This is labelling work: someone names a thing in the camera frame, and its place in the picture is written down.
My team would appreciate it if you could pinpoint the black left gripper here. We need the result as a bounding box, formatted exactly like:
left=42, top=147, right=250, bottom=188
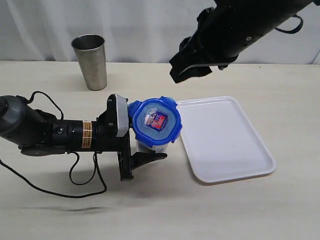
left=96, top=93, right=167, bottom=181

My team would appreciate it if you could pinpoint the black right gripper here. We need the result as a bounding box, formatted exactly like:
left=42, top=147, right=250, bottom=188
left=169, top=36, right=238, bottom=84

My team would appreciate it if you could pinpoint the clear plastic container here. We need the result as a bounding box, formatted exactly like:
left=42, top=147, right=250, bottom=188
left=135, top=140, right=168, bottom=153

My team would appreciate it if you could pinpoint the blue plastic container lid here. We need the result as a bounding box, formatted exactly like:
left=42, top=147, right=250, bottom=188
left=127, top=96, right=183, bottom=147

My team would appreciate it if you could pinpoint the stainless steel cup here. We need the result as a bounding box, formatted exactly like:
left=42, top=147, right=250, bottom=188
left=71, top=34, right=107, bottom=91

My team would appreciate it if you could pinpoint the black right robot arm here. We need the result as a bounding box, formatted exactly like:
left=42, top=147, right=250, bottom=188
left=169, top=0, right=320, bottom=83

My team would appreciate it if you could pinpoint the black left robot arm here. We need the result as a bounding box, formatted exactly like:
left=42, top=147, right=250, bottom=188
left=0, top=93, right=167, bottom=181

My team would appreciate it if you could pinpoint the white backdrop curtain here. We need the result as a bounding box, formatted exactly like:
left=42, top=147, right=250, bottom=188
left=0, top=0, right=320, bottom=64

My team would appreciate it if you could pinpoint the white plastic tray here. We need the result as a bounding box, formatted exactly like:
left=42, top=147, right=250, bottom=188
left=177, top=96, right=276, bottom=185

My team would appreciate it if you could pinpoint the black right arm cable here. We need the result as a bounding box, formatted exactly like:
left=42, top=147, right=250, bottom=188
left=274, top=14, right=305, bottom=35

